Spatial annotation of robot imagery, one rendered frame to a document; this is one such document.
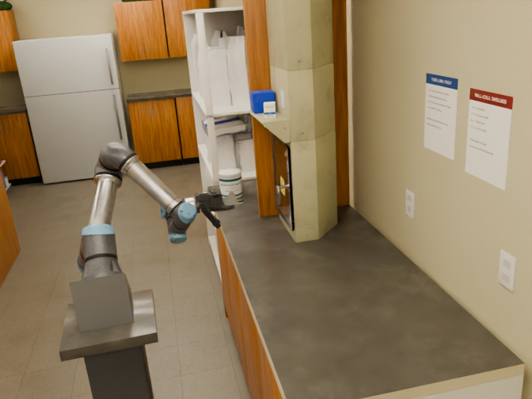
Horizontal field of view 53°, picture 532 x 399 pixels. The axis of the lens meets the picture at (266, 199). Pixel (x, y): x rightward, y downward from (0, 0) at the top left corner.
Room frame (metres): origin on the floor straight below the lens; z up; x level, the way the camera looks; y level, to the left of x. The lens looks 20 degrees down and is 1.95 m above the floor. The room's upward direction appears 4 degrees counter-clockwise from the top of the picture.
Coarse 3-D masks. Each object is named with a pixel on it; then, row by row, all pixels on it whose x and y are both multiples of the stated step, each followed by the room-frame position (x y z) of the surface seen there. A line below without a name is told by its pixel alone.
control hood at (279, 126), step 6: (252, 114) 2.42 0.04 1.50; (258, 114) 2.38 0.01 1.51; (276, 114) 2.35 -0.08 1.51; (258, 120) 2.29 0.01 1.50; (264, 120) 2.22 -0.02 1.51; (270, 120) 2.21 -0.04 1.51; (276, 120) 2.20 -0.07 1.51; (282, 120) 2.20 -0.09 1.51; (288, 120) 2.21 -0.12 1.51; (264, 126) 2.19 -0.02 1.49; (270, 126) 2.19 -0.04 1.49; (276, 126) 2.20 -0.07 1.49; (282, 126) 2.20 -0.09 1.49; (288, 126) 2.21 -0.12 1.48; (276, 132) 2.20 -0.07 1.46; (282, 132) 2.20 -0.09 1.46; (288, 132) 2.21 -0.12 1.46; (282, 138) 2.20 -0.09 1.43; (288, 138) 2.21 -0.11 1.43
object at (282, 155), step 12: (276, 144) 2.42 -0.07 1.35; (276, 156) 2.44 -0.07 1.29; (288, 156) 2.21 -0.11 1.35; (276, 168) 2.46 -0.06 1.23; (288, 168) 2.22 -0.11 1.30; (276, 180) 2.48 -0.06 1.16; (288, 180) 2.23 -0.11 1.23; (288, 192) 2.24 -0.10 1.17; (288, 204) 2.25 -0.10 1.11; (288, 216) 2.27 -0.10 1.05
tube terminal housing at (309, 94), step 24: (288, 72) 2.21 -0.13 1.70; (312, 72) 2.23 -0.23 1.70; (288, 96) 2.21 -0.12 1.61; (312, 96) 2.23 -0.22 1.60; (312, 120) 2.23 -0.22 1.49; (288, 144) 2.25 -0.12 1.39; (312, 144) 2.23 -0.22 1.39; (312, 168) 2.22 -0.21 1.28; (312, 192) 2.22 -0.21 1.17; (312, 216) 2.22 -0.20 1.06; (336, 216) 2.39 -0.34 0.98; (312, 240) 2.22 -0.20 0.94
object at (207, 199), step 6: (210, 192) 2.20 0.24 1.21; (216, 192) 2.19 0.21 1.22; (198, 198) 2.16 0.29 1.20; (204, 198) 2.17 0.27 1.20; (210, 198) 2.16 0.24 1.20; (216, 198) 2.17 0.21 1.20; (198, 204) 2.15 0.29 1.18; (204, 204) 2.17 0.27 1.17; (210, 204) 2.18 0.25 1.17; (216, 204) 2.17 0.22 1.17; (222, 204) 2.22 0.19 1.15; (198, 210) 2.15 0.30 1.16; (210, 210) 2.17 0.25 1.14; (216, 210) 2.17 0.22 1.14
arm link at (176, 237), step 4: (168, 220) 2.10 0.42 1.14; (172, 220) 2.05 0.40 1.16; (168, 224) 2.09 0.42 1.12; (172, 224) 2.04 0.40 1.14; (168, 228) 2.08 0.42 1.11; (172, 228) 2.04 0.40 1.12; (176, 228) 2.02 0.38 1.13; (168, 232) 2.07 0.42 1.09; (172, 232) 2.05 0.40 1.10; (176, 232) 2.04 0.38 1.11; (180, 232) 2.03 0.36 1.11; (184, 232) 2.05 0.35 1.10; (172, 236) 2.04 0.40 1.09; (176, 236) 2.03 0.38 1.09; (180, 236) 2.03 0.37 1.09; (184, 236) 2.05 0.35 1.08; (172, 240) 2.03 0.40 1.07; (176, 240) 2.04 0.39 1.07; (180, 240) 2.05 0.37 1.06; (184, 240) 2.05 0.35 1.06
